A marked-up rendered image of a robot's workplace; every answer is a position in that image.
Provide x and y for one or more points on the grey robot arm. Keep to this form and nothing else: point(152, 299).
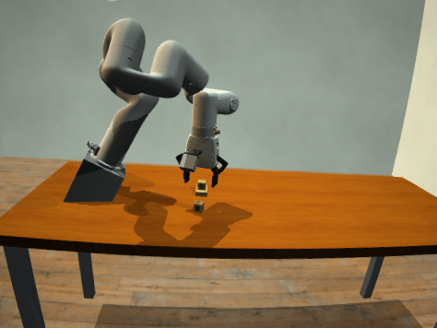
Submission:
point(172, 65)

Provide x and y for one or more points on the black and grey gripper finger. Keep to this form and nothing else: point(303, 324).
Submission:
point(217, 171)
point(186, 174)

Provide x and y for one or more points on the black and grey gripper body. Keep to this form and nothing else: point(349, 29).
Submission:
point(209, 147)

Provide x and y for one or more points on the beige calendar cube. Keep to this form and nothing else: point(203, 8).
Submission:
point(198, 206)
point(201, 185)

